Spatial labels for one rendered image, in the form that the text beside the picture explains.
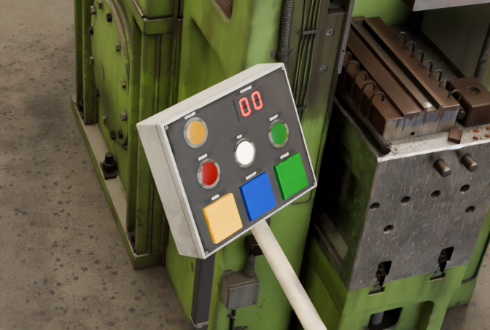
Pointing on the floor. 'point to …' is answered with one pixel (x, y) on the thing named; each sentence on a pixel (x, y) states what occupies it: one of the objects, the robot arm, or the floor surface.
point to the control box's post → (202, 291)
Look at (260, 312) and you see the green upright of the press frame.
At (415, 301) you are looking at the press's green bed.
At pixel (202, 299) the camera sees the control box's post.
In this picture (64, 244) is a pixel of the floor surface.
